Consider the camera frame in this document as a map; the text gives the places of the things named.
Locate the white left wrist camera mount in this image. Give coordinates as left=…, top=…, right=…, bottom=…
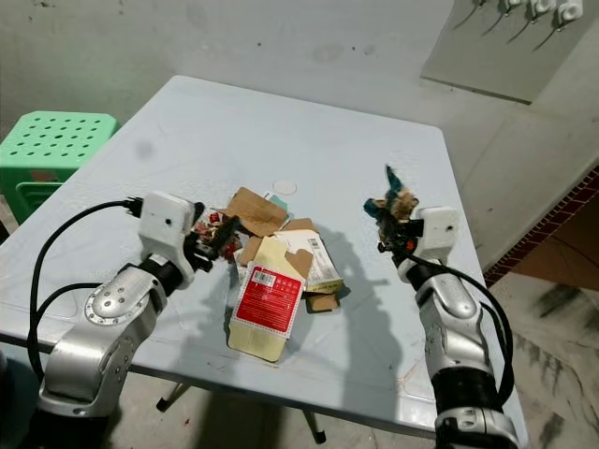
left=139, top=191, right=197, bottom=261

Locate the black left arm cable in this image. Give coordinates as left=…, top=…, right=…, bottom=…
left=29, top=197, right=143, bottom=370

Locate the blue brown wrapper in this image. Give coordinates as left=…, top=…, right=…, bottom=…
left=364, top=165, right=422, bottom=225

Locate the black table leg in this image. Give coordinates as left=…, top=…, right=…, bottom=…
left=156, top=382, right=190, bottom=413
left=302, top=410, right=329, bottom=444

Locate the green plastic stool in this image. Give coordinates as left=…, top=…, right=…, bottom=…
left=0, top=110, right=120, bottom=225

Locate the red snack wrapper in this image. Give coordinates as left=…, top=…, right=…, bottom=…
left=194, top=208, right=241, bottom=246

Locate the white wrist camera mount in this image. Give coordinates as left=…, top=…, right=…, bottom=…
left=416, top=207, right=460, bottom=259
left=139, top=191, right=197, bottom=261

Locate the red and cream pouch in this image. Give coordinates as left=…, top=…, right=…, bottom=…
left=226, top=236, right=308, bottom=363

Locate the brown carton with white label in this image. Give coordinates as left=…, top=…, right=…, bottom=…
left=276, top=218, right=347, bottom=314

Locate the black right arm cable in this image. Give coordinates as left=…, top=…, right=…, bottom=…
left=416, top=254, right=516, bottom=408

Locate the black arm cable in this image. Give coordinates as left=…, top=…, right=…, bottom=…
left=416, top=254, right=516, bottom=408
left=29, top=197, right=143, bottom=370

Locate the grey wall board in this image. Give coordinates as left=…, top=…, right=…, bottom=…
left=419, top=0, right=599, bottom=104

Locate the flat brown cardboard piece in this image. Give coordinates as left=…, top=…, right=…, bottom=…
left=225, top=187, right=290, bottom=240

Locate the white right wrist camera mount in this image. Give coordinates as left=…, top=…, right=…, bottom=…
left=416, top=207, right=460, bottom=259

